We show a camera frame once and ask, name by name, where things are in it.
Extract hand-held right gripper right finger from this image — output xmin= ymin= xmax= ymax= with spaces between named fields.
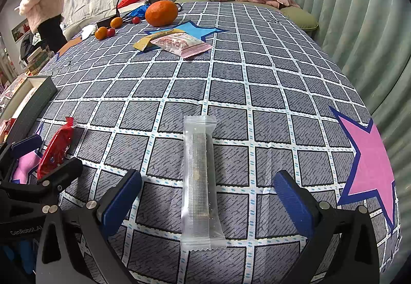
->
xmin=273 ymin=170 xmax=381 ymax=284

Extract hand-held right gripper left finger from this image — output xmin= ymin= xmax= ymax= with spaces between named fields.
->
xmin=35 ymin=169 xmax=143 ymax=284

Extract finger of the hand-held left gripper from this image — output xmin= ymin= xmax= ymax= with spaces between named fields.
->
xmin=0 ymin=157 xmax=83 ymax=207
xmin=0 ymin=134 xmax=44 ymax=175

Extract red snack packet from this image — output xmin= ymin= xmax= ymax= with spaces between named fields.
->
xmin=37 ymin=117 xmax=77 ymax=180

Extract grey box with white inside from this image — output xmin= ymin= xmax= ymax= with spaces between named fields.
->
xmin=0 ymin=75 xmax=58 ymax=143

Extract clear snack packet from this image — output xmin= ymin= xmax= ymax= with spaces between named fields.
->
xmin=180 ymin=115 xmax=225 ymax=251

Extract person's left hand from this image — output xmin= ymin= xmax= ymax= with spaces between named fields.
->
xmin=0 ymin=241 xmax=36 ymax=276

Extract pile of colourful packets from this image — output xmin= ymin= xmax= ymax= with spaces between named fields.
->
xmin=0 ymin=75 xmax=29 ymax=108

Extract stack of books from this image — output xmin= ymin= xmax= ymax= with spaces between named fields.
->
xmin=26 ymin=46 xmax=55 ymax=76

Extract grey checked tablecloth with stars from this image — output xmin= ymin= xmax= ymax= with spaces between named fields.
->
xmin=10 ymin=1 xmax=403 ymax=284

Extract crumpled white tissue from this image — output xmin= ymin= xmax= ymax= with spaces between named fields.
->
xmin=80 ymin=25 xmax=97 ymax=40

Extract small black box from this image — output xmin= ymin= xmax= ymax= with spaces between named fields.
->
xmin=96 ymin=14 xmax=121 ymax=29

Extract gold snack packet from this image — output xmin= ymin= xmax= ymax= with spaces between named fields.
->
xmin=133 ymin=35 xmax=167 ymax=52

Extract pink snack packet with picture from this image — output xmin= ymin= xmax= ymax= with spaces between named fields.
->
xmin=150 ymin=33 xmax=213 ymax=60

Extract blue plastic bag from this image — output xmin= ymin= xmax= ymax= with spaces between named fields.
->
xmin=130 ymin=4 xmax=151 ymax=19

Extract large orange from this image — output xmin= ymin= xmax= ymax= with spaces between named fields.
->
xmin=145 ymin=0 xmax=179 ymax=28

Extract pale green curtain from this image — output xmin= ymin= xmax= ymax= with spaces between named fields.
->
xmin=279 ymin=0 xmax=411 ymax=150

